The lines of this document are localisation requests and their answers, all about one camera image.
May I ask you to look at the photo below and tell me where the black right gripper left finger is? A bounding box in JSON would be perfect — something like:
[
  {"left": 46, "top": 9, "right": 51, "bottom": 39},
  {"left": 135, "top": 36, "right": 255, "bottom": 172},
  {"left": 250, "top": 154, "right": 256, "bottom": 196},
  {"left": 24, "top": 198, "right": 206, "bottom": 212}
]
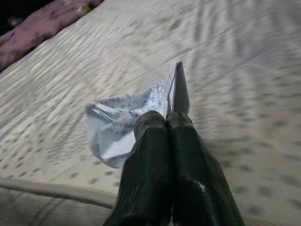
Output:
[{"left": 112, "top": 110, "right": 175, "bottom": 226}]

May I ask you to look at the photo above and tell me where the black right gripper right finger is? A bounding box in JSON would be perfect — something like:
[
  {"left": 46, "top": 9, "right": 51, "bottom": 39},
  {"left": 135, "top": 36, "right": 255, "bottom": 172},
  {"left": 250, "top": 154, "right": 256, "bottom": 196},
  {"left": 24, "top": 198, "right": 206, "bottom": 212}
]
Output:
[{"left": 166, "top": 112, "right": 246, "bottom": 226}]

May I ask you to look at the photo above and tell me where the handwritten white paper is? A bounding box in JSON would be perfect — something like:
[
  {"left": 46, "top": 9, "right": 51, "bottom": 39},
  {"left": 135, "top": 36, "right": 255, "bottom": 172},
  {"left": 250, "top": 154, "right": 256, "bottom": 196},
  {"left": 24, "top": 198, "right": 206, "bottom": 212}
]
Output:
[{"left": 85, "top": 60, "right": 191, "bottom": 169}]

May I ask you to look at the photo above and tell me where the patterned white mattress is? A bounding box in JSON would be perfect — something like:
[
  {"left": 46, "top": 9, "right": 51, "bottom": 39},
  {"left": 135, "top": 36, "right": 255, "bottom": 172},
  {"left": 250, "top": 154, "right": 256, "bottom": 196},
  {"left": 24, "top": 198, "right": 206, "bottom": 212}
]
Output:
[{"left": 0, "top": 0, "right": 301, "bottom": 226}]

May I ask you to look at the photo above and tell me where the purple cartoon mouse blanket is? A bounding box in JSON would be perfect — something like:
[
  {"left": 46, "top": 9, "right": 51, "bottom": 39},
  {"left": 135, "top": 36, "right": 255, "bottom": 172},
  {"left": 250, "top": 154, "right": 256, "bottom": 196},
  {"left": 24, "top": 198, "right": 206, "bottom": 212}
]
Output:
[{"left": 0, "top": 0, "right": 104, "bottom": 71}]

